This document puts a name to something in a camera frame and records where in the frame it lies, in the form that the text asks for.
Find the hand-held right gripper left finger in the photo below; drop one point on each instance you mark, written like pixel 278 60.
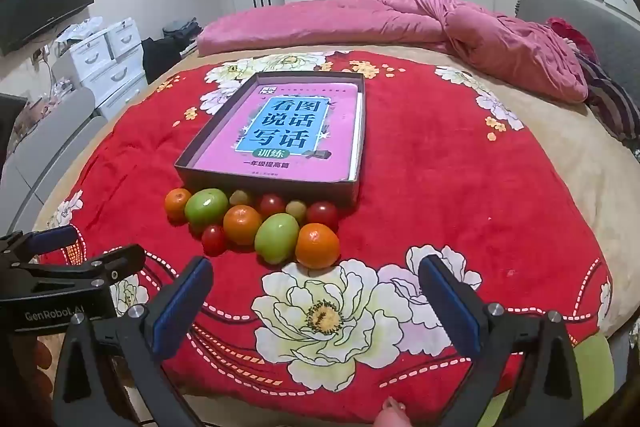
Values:
pixel 182 307

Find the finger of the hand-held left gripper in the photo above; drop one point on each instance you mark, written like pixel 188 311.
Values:
pixel 50 238
pixel 100 267

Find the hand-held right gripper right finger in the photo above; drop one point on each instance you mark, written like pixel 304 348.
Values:
pixel 450 307

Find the red tomato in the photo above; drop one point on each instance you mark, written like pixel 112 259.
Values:
pixel 214 240
pixel 271 205
pixel 323 213

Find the orange tangerine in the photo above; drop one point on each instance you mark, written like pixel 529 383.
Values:
pixel 242 224
pixel 176 205
pixel 317 246

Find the green apple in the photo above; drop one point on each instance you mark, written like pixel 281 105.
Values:
pixel 206 207
pixel 276 238

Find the small yellow-green fruit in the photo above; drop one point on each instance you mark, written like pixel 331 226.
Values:
pixel 240 197
pixel 296 208

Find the shallow grey cardboard box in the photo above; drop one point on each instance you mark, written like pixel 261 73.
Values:
pixel 280 193

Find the person's left hand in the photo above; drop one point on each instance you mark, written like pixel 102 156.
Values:
pixel 42 354

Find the grey sofa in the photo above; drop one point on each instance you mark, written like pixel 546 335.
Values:
pixel 50 142

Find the red floral blanket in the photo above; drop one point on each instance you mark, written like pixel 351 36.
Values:
pixel 450 207

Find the person's foot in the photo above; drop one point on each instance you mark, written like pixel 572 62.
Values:
pixel 392 413

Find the light green stool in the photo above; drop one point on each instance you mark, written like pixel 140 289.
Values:
pixel 595 372

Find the white drawer chest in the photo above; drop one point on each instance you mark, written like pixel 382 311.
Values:
pixel 110 82

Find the small white drawer box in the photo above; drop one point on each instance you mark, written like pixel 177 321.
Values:
pixel 125 37
pixel 90 49

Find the pink book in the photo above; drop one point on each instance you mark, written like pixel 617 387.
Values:
pixel 280 127

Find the white plastic bag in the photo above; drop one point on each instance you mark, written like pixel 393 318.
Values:
pixel 80 29

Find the black bag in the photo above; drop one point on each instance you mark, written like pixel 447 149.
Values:
pixel 160 54

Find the black television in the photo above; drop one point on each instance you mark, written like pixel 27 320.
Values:
pixel 45 4

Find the folded grey clothes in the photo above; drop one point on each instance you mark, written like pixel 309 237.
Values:
pixel 182 29

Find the striped pillow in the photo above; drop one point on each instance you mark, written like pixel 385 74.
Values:
pixel 612 102

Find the dark red pillow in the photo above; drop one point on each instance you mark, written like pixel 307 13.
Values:
pixel 570 34

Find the pink quilt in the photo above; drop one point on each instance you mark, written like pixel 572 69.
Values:
pixel 350 22

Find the grey headboard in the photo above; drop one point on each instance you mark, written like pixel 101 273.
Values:
pixel 575 14

